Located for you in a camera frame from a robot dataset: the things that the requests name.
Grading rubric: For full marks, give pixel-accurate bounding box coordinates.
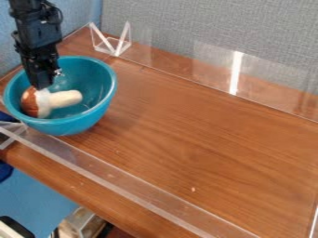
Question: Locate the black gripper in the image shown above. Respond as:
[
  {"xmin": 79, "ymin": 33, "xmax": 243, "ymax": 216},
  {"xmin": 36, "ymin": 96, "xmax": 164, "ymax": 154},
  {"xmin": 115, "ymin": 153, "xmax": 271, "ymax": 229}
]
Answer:
[{"xmin": 11, "ymin": 13, "xmax": 63, "ymax": 89}]

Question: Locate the brown white plush mushroom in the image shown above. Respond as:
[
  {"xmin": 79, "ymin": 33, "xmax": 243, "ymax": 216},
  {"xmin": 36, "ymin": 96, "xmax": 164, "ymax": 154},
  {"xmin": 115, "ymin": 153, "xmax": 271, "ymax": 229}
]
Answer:
[{"xmin": 21, "ymin": 86, "xmax": 83, "ymax": 118}]

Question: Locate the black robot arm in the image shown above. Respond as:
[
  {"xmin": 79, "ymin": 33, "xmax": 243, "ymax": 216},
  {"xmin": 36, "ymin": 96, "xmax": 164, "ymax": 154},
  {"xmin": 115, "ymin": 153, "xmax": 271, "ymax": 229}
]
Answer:
[{"xmin": 9, "ymin": 0, "xmax": 63, "ymax": 90}]

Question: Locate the blue bowl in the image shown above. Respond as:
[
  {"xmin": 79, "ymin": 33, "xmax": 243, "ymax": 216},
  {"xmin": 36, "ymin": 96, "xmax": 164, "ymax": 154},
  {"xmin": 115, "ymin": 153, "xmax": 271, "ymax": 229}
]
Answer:
[{"xmin": 3, "ymin": 56, "xmax": 116, "ymax": 136}]

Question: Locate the clear acrylic front barrier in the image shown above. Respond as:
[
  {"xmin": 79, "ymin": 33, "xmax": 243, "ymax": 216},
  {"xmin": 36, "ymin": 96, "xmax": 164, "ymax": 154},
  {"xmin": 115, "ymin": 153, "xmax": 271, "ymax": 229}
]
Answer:
[{"xmin": 15, "ymin": 128, "xmax": 258, "ymax": 238}]

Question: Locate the blue cloth object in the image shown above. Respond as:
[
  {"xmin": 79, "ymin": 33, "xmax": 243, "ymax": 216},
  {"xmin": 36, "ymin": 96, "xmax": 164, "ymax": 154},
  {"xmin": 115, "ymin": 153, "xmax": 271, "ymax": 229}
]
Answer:
[{"xmin": 0, "ymin": 111, "xmax": 19, "ymax": 183}]

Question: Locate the black white object below table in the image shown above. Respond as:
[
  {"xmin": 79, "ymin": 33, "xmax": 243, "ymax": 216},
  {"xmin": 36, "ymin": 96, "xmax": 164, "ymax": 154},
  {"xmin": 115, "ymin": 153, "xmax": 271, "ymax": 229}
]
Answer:
[{"xmin": 0, "ymin": 216, "xmax": 35, "ymax": 238}]

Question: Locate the clear acrylic corner bracket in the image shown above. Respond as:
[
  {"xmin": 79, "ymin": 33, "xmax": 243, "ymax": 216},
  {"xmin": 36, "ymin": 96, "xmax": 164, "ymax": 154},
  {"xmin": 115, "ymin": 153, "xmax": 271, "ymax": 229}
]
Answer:
[{"xmin": 88, "ymin": 22, "xmax": 132, "ymax": 57}]

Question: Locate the clear acrylic left bracket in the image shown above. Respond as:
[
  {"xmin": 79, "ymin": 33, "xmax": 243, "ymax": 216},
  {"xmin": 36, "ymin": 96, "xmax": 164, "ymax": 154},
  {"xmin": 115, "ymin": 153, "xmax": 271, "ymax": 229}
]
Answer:
[{"xmin": 0, "ymin": 96, "xmax": 29, "ymax": 151}]

